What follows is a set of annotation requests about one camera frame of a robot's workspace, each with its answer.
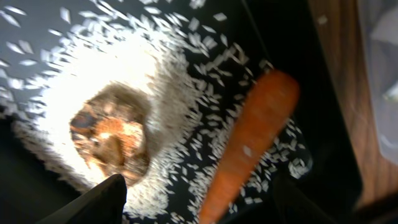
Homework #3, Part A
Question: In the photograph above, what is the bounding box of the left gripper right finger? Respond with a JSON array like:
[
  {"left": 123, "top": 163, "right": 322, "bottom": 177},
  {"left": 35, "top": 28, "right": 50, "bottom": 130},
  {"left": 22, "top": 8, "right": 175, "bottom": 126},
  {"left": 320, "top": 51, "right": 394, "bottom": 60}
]
[{"left": 272, "top": 174, "right": 336, "bottom": 224}]

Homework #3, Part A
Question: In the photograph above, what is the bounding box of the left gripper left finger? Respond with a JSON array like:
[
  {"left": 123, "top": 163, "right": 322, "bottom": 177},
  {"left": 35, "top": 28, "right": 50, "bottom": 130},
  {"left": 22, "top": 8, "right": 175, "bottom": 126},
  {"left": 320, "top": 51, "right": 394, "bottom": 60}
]
[{"left": 38, "top": 174, "right": 127, "bottom": 224}]

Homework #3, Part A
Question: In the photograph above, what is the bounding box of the golden brown food scrap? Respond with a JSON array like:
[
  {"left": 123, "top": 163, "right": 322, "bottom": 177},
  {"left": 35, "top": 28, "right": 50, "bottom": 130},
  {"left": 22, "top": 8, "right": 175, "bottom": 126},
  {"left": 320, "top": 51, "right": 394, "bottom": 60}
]
[{"left": 69, "top": 83, "right": 150, "bottom": 186}]

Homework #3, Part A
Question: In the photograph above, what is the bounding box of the orange carrot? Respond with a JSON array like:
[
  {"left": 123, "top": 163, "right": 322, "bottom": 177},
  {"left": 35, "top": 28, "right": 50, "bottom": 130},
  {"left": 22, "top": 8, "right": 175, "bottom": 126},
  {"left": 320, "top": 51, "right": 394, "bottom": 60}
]
[{"left": 198, "top": 70, "right": 300, "bottom": 224}]

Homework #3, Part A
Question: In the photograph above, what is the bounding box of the white rice pile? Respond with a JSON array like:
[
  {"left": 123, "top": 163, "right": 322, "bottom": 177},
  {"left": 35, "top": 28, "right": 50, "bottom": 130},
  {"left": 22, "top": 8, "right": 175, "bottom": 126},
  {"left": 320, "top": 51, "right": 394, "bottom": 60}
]
[{"left": 0, "top": 0, "right": 313, "bottom": 224}]

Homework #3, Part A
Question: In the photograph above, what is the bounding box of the black waste tray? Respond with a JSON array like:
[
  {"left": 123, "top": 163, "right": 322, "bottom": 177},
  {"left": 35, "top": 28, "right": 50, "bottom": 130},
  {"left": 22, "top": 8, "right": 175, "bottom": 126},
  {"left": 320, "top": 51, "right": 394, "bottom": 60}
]
[{"left": 1, "top": 1, "right": 362, "bottom": 223}]

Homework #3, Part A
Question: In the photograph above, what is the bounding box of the clear plastic bin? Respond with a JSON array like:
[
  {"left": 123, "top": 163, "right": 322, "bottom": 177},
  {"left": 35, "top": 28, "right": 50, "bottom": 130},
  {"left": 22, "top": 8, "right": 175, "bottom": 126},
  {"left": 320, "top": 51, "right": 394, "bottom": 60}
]
[{"left": 357, "top": 0, "right": 397, "bottom": 164}]

